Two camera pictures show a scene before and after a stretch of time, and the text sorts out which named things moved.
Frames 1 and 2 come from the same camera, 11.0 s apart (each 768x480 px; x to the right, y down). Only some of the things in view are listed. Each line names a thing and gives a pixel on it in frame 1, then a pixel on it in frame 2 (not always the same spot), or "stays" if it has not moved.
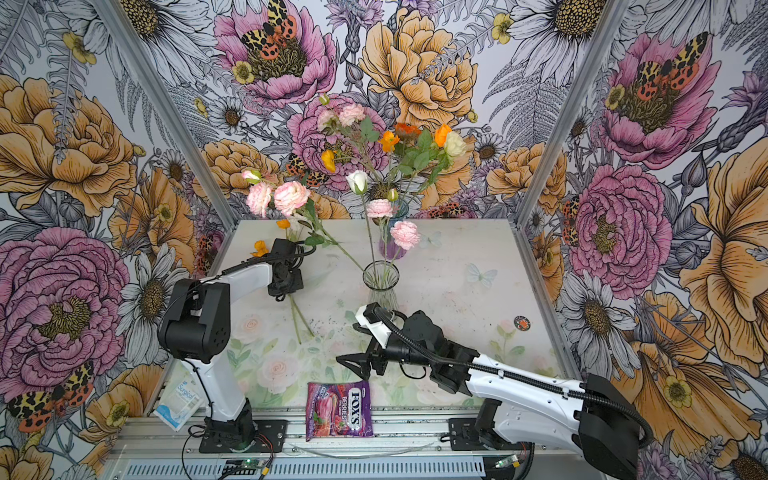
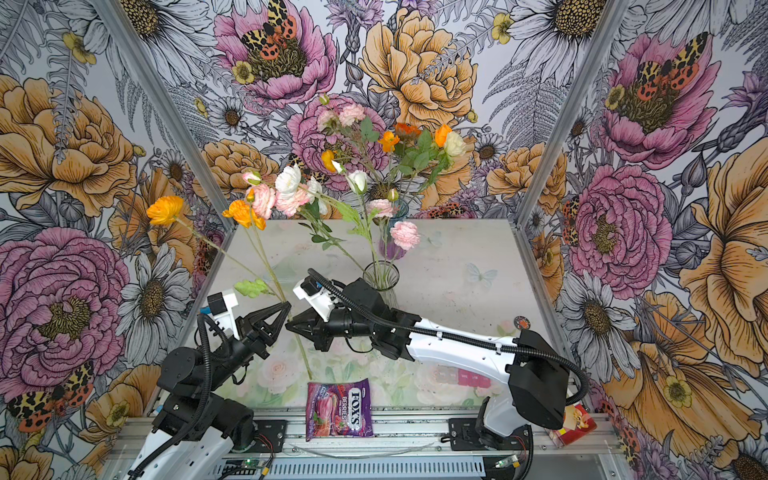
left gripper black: x=287 y=282 to x=252 y=335
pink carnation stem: x=403 y=235 stays
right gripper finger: x=360 y=363 to x=311 y=325
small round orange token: x=522 y=323 stays
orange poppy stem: x=261 y=250 to x=168 y=210
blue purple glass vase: x=387 y=244 stays
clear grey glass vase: x=381 y=278 stays
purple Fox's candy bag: x=338 y=409 stays
